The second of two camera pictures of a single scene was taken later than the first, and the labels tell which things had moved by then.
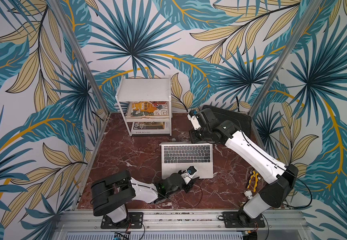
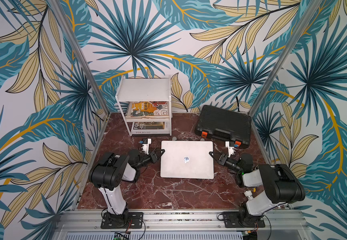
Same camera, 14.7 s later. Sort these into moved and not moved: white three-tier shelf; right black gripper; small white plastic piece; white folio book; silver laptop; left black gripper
Moved: right black gripper; left black gripper
Not moved: small white plastic piece; silver laptop; white folio book; white three-tier shelf
